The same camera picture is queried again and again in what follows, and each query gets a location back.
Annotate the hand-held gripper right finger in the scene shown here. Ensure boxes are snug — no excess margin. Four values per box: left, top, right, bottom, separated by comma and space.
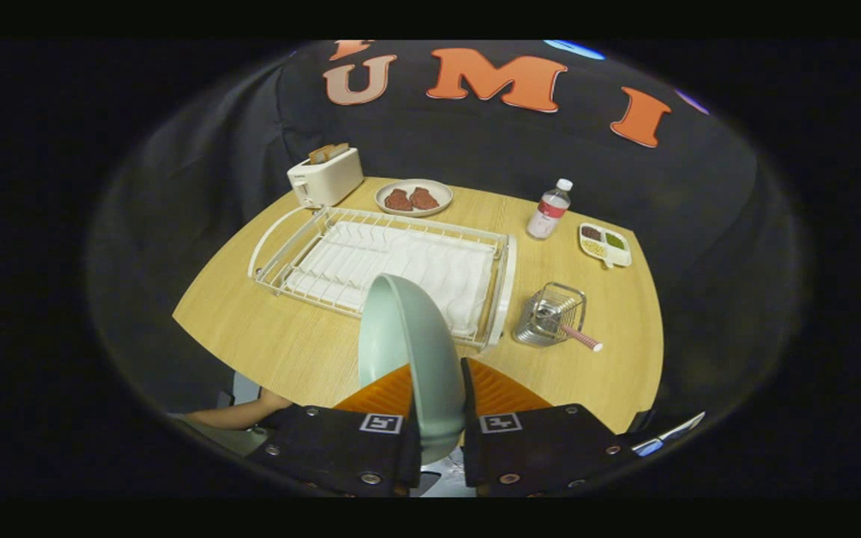
462, 357, 641, 498

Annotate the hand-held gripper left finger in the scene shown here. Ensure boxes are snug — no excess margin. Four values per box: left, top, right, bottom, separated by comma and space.
247, 362, 422, 498

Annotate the pale green plate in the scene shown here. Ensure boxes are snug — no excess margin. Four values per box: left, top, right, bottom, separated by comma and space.
358, 273, 467, 466

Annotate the metal wire basket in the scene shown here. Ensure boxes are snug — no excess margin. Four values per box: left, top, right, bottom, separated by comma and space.
513, 282, 588, 347

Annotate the white wire dish rack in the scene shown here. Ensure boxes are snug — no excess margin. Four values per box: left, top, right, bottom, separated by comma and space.
247, 205, 517, 352

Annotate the white divided snack dish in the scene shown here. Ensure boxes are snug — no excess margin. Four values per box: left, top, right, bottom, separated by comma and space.
578, 222, 633, 270

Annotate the beige plate with meat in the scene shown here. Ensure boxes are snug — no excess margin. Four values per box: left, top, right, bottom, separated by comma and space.
374, 179, 454, 217

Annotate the white ribbed drain tray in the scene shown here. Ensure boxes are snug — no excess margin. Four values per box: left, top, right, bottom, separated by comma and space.
285, 220, 497, 337

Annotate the clear water bottle red label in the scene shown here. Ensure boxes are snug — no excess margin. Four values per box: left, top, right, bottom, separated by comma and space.
525, 178, 574, 241

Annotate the cream toaster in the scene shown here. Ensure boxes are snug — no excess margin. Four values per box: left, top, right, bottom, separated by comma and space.
286, 147, 365, 208

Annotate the black backdrop cloth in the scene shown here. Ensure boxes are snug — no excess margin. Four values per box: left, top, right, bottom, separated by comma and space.
90, 40, 809, 442

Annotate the shiny metal rail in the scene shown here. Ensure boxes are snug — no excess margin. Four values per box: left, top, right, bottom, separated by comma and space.
629, 411, 706, 458

